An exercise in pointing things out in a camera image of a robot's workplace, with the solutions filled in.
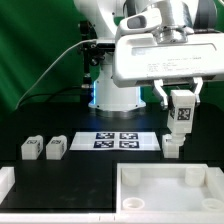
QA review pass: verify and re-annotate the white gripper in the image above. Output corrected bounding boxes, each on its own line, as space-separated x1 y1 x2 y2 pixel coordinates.
113 33 224 110

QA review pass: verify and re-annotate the white square tabletop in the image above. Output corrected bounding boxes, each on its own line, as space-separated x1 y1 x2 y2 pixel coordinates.
116 163 224 213

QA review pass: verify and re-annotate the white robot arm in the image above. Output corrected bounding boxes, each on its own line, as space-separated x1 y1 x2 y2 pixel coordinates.
73 0 224 117

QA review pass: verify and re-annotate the white sheet with tags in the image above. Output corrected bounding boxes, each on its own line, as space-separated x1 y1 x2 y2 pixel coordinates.
70 132 160 151

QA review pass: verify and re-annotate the green backdrop curtain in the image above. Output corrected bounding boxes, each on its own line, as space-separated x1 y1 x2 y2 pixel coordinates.
0 0 224 114

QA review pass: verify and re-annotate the white left obstacle block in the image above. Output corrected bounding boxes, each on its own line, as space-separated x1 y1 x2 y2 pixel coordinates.
0 167 15 204

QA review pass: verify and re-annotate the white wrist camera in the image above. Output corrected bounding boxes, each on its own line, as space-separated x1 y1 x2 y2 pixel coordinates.
114 9 194 39

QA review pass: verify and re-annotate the black camera on stand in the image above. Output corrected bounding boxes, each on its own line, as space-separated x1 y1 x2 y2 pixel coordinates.
78 20 103 103

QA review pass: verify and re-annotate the white cable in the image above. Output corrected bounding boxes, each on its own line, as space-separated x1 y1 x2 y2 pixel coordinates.
15 39 98 110

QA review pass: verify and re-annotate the black cable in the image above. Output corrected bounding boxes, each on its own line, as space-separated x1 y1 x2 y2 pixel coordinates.
18 85 94 107

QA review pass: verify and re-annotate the white front rail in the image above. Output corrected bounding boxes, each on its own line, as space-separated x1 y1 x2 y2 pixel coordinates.
0 213 224 224

